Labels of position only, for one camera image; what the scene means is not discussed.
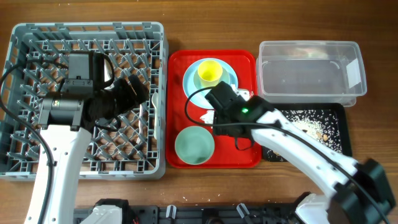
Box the white plastic fork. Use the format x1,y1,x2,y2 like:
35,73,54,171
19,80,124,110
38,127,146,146
136,104,144,144

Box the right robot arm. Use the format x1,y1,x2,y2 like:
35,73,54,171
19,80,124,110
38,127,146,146
206,93,396,223

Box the red plastic tray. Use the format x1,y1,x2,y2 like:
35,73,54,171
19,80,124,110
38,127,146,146
165,50,262,169

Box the rice and food scraps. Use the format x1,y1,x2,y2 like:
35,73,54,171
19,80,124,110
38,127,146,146
280,110,343,154

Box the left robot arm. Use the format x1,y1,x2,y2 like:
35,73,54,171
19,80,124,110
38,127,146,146
25,76,149,223

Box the light blue plate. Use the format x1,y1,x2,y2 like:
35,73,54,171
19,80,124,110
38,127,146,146
183,58,239,110

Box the clear plastic bin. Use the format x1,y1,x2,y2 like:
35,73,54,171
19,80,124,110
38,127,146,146
256,40,368,106

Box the yellow plastic cup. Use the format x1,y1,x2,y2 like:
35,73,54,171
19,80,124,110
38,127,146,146
197,60,223,87

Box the white tissue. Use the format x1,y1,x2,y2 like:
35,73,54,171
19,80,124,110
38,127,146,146
200,88,252,124

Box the green bowl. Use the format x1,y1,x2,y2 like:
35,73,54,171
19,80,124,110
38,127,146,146
175,126,215,166

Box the black plastic tray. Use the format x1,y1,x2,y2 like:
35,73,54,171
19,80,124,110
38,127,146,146
274,103,353,156

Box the white plastic spoon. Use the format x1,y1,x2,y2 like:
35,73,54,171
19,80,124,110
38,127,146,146
151,92,159,139

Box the grey dishwasher rack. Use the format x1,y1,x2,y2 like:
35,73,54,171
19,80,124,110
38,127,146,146
1,22,169,181

